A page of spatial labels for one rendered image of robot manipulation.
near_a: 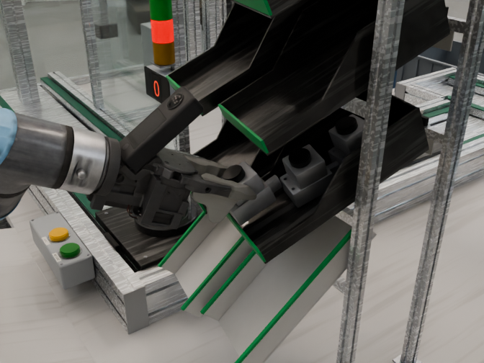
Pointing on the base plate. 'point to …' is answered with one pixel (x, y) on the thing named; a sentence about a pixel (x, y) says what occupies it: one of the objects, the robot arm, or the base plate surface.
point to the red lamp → (162, 31)
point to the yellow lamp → (163, 53)
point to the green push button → (70, 250)
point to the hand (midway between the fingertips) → (242, 181)
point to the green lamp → (160, 10)
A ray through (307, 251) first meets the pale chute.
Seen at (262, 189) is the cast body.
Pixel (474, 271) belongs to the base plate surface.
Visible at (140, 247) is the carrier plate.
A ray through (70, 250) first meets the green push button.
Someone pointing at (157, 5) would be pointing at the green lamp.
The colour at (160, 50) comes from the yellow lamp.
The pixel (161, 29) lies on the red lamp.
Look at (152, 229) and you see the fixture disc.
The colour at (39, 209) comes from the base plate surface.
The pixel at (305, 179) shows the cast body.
